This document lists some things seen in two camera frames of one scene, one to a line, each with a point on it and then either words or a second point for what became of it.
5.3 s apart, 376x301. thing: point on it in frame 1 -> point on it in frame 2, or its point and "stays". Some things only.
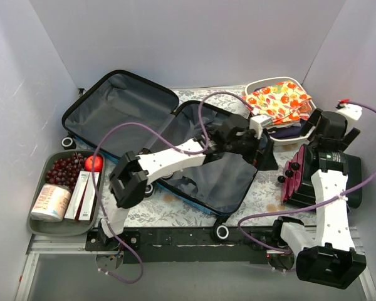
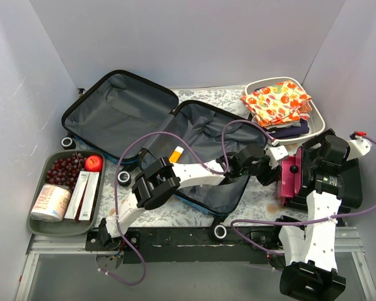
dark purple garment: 286,132 stays
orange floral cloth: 283,102 stays
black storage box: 306,195 stays
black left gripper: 262,150 -> 266,170
